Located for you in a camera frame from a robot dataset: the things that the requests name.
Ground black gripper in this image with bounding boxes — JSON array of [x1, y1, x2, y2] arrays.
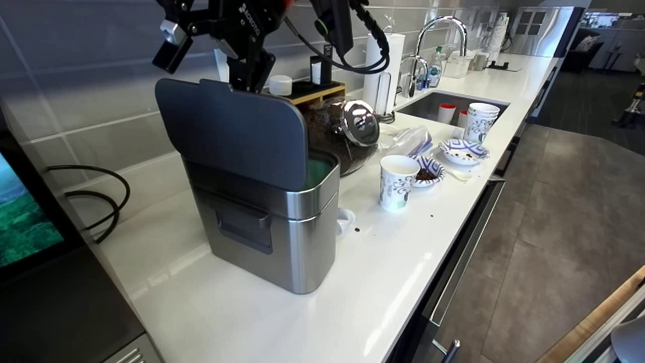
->
[[189, 0, 290, 97]]

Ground dark grey bin lid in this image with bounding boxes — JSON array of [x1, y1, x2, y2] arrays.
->
[[152, 77, 313, 192]]

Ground green bin liner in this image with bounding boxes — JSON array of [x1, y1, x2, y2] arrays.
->
[[305, 151, 338, 192]]

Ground stainless steel recycling bin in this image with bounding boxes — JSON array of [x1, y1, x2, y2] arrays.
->
[[186, 154, 342, 297]]

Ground swirl print paper cup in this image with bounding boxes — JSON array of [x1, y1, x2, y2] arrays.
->
[[376, 154, 421, 213]]

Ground wooden rack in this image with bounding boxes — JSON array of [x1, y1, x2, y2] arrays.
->
[[288, 78, 348, 119]]

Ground black cylinder in rack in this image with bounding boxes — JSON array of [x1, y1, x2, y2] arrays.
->
[[320, 42, 334, 87]]

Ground white paper towel roll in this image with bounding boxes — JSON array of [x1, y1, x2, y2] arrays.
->
[[362, 30, 407, 116]]

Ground small chrome faucet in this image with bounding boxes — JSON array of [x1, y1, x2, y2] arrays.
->
[[396, 53, 417, 99]]

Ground tall chrome faucet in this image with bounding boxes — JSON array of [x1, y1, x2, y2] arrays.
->
[[408, 13, 472, 97]]

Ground clear zip plastic bag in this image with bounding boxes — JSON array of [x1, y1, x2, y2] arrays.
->
[[384, 123, 439, 160]]

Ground steel sink basin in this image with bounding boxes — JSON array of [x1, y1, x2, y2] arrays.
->
[[396, 90, 510, 131]]

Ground clear soap bottle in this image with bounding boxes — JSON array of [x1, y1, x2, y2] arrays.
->
[[428, 44, 447, 90]]

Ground blue patterned paper plate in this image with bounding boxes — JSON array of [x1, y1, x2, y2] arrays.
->
[[408, 155, 446, 192], [439, 134, 488, 169]]

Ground coffee grounds pile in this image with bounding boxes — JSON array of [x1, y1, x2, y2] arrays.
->
[[415, 165, 442, 184]]

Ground white container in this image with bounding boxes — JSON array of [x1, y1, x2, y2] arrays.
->
[[446, 53, 472, 81]]

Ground cream flat stir stick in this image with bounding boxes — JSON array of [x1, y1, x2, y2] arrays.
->
[[442, 160, 482, 184]]

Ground tall white bottle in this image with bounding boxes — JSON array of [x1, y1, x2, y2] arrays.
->
[[485, 9, 512, 62]]

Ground black coffee machine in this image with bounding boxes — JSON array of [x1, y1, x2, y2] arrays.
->
[[0, 127, 165, 363]]

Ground office chair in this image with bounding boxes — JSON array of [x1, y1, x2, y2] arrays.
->
[[612, 56, 645, 129]]

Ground wooden edged counter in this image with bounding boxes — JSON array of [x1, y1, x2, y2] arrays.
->
[[533, 264, 645, 363]]

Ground grey round object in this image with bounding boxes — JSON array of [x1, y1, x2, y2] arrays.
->
[[609, 315, 645, 363]]

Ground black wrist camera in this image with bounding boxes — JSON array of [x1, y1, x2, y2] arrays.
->
[[151, 17, 195, 77]]

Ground black power cable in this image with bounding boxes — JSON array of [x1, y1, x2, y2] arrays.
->
[[42, 164, 132, 246]]

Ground long metal drawer handle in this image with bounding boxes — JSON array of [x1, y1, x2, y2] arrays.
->
[[428, 180, 508, 329]]

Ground short metal drawer handle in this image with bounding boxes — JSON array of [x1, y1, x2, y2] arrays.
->
[[431, 336, 464, 363]]

